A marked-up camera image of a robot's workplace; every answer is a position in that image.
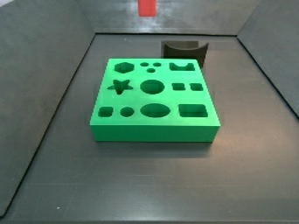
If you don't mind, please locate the green shape-sorter block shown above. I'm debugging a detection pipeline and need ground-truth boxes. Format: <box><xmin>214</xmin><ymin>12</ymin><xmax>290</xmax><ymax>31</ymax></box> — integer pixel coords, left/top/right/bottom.
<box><xmin>89</xmin><ymin>59</ymin><xmax>220</xmax><ymax>143</ymax></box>

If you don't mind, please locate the black curved holder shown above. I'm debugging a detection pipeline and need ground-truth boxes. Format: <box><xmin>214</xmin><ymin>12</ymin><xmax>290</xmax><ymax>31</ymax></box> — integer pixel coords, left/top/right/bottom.
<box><xmin>162</xmin><ymin>40</ymin><xmax>210</xmax><ymax>67</ymax></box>

